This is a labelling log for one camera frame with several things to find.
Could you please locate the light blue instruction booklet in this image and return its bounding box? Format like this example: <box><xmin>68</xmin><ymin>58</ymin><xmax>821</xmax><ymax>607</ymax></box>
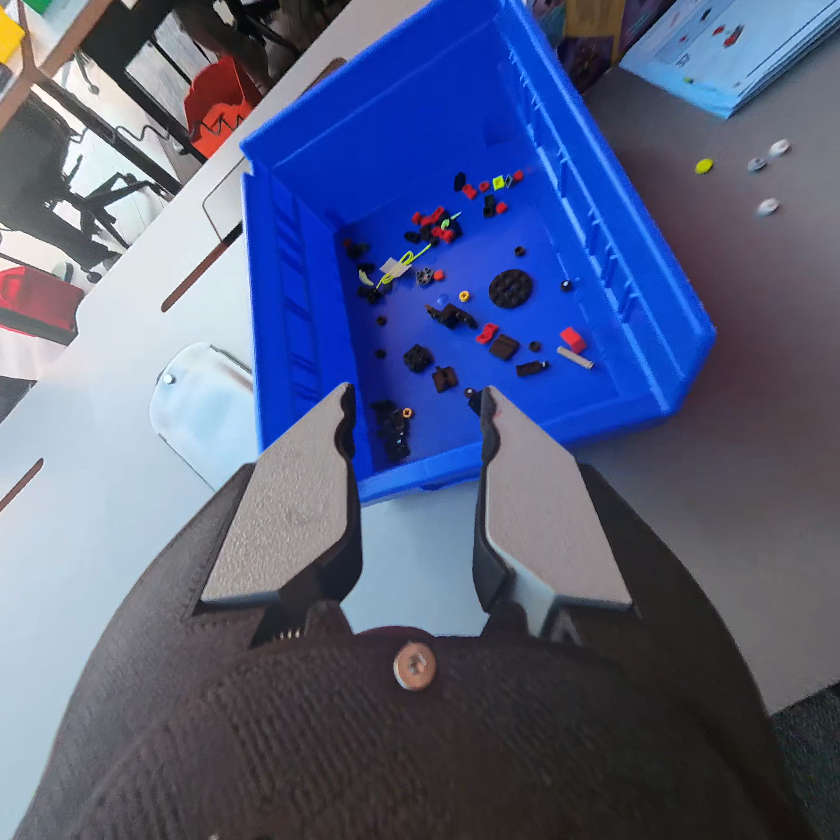
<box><xmin>619</xmin><ymin>0</ymin><xmax>840</xmax><ymax>120</ymax></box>

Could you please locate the white desk with wooden edge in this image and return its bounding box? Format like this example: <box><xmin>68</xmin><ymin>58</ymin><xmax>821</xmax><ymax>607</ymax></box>
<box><xmin>0</xmin><ymin>0</ymin><xmax>132</xmax><ymax>129</ymax></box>

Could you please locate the blue plastic bin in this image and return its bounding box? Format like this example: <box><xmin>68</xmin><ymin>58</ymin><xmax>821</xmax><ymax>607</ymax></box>
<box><xmin>239</xmin><ymin>0</ymin><xmax>718</xmax><ymax>506</ymax></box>

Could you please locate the pile of small lego pieces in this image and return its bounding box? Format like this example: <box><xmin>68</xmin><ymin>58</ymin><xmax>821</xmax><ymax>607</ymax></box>
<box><xmin>341</xmin><ymin>169</ymin><xmax>597</xmax><ymax>462</ymax></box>

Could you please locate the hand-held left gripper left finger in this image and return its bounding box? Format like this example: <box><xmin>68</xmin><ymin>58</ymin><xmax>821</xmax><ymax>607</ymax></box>
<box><xmin>200</xmin><ymin>382</ymin><xmax>363</xmax><ymax>602</ymax></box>

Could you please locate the red plastic crate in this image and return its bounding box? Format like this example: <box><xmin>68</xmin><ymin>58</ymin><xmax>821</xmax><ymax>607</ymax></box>
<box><xmin>0</xmin><ymin>265</ymin><xmax>88</xmax><ymax>347</ymax></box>

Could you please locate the purple lego box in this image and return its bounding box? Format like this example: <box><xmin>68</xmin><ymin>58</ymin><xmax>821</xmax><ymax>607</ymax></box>
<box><xmin>528</xmin><ymin>0</ymin><xmax>677</xmax><ymax>94</ymax></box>

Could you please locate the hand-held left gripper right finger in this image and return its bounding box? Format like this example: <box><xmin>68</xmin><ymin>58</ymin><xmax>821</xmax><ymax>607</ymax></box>
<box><xmin>472</xmin><ymin>387</ymin><xmax>634</xmax><ymax>639</ymax></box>

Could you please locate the black office chair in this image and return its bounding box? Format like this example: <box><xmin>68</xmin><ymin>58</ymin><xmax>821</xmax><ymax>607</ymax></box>
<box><xmin>0</xmin><ymin>92</ymin><xmax>181</xmax><ymax>284</ymax></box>

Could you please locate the clear plastic plate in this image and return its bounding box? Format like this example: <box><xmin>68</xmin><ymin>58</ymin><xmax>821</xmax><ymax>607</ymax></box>
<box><xmin>149</xmin><ymin>342</ymin><xmax>256</xmax><ymax>492</ymax></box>

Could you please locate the yellow block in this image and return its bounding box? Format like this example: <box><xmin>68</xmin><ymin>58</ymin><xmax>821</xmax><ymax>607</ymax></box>
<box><xmin>0</xmin><ymin>8</ymin><xmax>27</xmax><ymax>64</ymax></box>

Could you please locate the red plastic bin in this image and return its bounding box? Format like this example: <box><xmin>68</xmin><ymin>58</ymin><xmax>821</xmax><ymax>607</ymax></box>
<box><xmin>182</xmin><ymin>55</ymin><xmax>265</xmax><ymax>160</ymax></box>

